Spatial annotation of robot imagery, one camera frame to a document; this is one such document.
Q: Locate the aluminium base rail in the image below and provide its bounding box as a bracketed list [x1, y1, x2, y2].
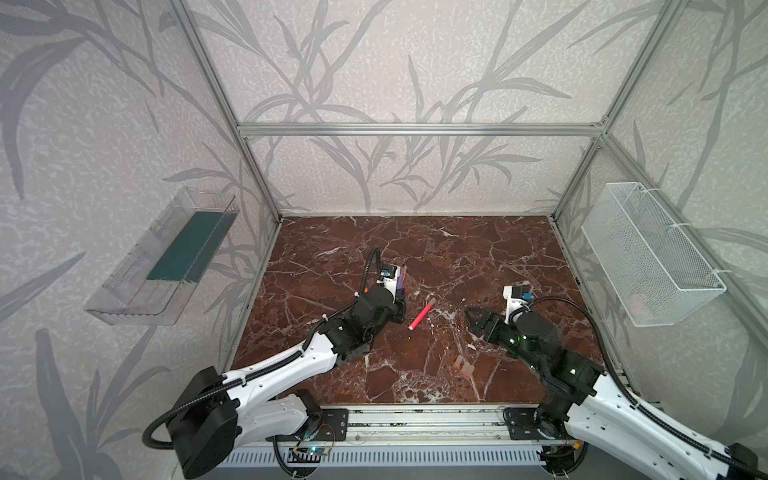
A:
[227, 404, 577, 469]

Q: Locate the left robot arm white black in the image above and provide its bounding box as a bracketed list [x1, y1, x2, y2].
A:
[142, 284, 406, 479]

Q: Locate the white wire mesh basket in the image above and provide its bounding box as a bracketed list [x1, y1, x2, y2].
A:
[582, 182, 727, 328]

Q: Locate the pink red marker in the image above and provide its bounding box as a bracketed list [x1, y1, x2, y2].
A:
[408, 298, 436, 331]

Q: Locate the aluminium frame corner post right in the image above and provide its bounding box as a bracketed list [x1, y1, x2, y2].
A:
[550, 0, 688, 223]

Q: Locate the purple marker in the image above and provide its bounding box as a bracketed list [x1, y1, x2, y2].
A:
[395, 265, 406, 298]

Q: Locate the clear plastic wall bin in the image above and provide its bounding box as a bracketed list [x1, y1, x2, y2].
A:
[85, 187, 240, 326]

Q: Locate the aluminium frame corner post left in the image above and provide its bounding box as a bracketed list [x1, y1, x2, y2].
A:
[169, 0, 283, 223]

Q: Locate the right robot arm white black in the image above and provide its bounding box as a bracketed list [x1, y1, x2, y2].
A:
[465, 307, 767, 479]

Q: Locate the green circuit board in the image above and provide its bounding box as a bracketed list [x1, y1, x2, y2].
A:
[291, 445, 333, 463]

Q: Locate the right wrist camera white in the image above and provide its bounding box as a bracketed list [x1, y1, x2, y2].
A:
[503, 281, 534, 325]

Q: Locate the aluminium frame horizontal bar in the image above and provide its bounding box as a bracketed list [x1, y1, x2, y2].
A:
[237, 123, 602, 138]

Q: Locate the aluminium frame corner post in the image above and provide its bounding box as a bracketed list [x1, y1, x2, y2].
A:
[550, 0, 688, 223]
[169, 0, 283, 223]

